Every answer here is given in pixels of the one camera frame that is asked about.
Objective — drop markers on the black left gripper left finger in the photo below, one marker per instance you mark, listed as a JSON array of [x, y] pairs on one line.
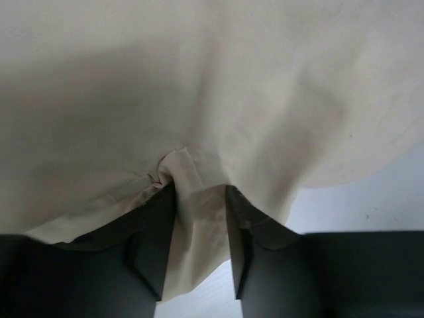
[[117, 270]]

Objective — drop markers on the beige trousers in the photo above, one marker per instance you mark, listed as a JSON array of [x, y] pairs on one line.
[[105, 102]]

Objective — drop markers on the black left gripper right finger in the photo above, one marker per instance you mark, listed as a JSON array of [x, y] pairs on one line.
[[280, 273]]

